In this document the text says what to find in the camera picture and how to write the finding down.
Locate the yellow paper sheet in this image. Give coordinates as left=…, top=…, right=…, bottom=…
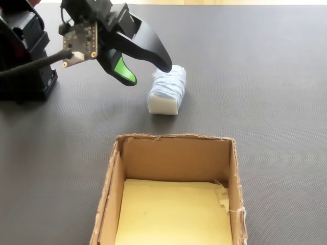
left=114, top=178, right=233, bottom=245

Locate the foam block blue yarn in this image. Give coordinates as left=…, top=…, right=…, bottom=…
left=147, top=64, right=188, bottom=116

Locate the open cardboard box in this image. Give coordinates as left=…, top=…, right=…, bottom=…
left=89, top=132, right=249, bottom=245

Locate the black braided camera cable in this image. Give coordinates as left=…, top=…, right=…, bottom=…
left=0, top=49, right=77, bottom=80

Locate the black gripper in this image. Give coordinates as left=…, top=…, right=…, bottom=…
left=60, top=0, right=173, bottom=88

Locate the large dark grey mat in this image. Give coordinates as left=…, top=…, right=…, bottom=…
left=0, top=2, right=327, bottom=245

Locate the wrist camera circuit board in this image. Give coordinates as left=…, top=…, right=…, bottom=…
left=58, top=20, right=99, bottom=68

